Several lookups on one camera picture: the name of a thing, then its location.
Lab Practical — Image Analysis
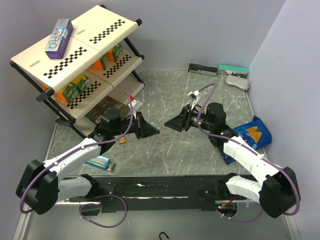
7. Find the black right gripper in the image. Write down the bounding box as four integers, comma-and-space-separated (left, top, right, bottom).
164, 104, 215, 132

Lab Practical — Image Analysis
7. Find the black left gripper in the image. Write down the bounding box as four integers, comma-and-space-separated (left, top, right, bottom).
111, 111, 160, 139

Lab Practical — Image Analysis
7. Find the brass padlock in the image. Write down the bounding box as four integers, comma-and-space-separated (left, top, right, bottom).
118, 136, 127, 147

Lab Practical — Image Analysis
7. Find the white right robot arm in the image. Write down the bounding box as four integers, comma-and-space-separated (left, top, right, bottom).
164, 102, 301, 218

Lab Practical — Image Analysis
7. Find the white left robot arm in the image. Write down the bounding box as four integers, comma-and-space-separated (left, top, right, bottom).
15, 108, 160, 215

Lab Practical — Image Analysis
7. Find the brown foil pouch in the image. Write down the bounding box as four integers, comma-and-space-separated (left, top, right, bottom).
85, 95, 130, 124

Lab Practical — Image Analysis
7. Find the blue toothpaste box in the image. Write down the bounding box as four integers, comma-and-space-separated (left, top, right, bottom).
86, 155, 116, 172

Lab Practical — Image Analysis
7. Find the black rectangular box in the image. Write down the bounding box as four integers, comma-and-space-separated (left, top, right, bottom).
188, 63, 218, 77

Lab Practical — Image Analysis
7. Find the grey oval case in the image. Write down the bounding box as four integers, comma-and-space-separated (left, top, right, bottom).
225, 75, 251, 91

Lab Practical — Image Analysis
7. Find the teal white box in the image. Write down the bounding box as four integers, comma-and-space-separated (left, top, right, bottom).
217, 64, 249, 79

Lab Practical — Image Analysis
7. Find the blue Doritos chip bag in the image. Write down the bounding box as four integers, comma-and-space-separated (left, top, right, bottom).
233, 115, 272, 150

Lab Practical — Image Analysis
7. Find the white checkered shelf rack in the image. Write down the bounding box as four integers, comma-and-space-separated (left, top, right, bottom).
10, 5, 145, 138

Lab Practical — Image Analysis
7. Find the black hook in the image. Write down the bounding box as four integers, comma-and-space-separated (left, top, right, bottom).
158, 231, 170, 240

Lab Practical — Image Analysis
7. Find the purple silver box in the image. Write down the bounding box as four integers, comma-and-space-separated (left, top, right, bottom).
45, 19, 73, 60

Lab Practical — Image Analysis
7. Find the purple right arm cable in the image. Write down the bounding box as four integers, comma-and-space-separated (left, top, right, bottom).
196, 83, 301, 216

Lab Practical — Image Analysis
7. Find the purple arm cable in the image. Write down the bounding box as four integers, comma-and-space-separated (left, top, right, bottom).
196, 83, 301, 216
19, 90, 135, 214

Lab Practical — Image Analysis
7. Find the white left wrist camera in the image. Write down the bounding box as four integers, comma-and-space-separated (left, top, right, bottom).
131, 99, 143, 117

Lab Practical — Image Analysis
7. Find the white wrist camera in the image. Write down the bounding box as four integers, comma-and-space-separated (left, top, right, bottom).
187, 90, 200, 110
131, 99, 143, 117

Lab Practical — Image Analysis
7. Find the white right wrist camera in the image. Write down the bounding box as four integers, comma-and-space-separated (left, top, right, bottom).
187, 90, 200, 110

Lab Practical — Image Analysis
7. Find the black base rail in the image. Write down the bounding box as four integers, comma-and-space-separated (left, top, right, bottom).
68, 175, 244, 213

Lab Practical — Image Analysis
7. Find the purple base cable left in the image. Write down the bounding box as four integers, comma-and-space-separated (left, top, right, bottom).
78, 194, 128, 229

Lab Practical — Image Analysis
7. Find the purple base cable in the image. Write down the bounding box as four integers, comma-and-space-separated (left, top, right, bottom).
219, 208, 264, 224
78, 194, 128, 229

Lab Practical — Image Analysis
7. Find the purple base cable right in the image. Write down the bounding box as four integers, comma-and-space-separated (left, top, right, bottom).
219, 208, 264, 224

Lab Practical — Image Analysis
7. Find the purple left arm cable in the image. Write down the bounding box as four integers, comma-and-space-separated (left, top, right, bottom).
19, 90, 135, 214

